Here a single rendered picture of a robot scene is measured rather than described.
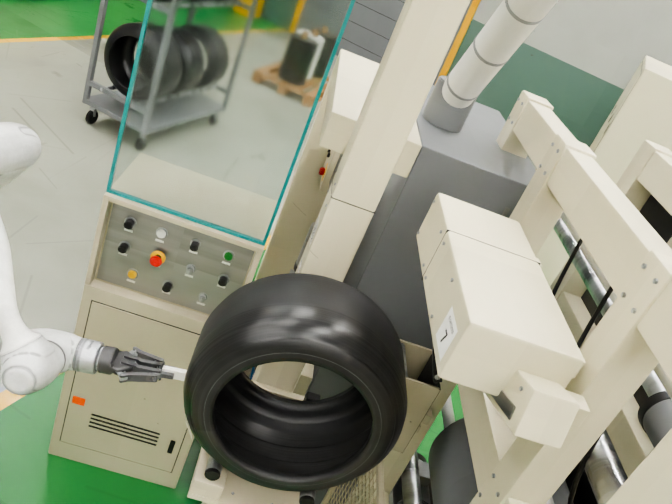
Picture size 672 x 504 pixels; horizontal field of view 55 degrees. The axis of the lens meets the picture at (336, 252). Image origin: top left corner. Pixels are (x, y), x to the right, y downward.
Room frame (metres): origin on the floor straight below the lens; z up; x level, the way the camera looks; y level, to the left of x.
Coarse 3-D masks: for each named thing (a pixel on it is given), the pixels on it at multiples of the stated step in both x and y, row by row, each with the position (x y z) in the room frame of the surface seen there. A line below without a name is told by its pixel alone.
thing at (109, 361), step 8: (104, 352) 1.29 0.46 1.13; (112, 352) 1.30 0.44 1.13; (120, 352) 1.34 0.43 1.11; (128, 352) 1.35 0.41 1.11; (104, 360) 1.28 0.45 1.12; (112, 360) 1.29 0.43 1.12; (120, 360) 1.31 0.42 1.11; (128, 360) 1.32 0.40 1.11; (104, 368) 1.27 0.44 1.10; (112, 368) 1.27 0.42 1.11; (120, 368) 1.28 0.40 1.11; (128, 368) 1.29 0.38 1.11
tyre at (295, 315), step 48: (240, 288) 1.47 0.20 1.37; (288, 288) 1.42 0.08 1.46; (336, 288) 1.47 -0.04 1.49; (240, 336) 1.26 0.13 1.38; (288, 336) 1.26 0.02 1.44; (336, 336) 1.30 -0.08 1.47; (384, 336) 1.42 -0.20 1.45; (192, 384) 1.24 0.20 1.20; (240, 384) 1.52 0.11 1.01; (384, 384) 1.30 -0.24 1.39; (192, 432) 1.26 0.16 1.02; (240, 432) 1.42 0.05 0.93; (288, 432) 1.51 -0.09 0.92; (336, 432) 1.53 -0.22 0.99; (384, 432) 1.30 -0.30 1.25; (288, 480) 1.27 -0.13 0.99; (336, 480) 1.29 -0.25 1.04
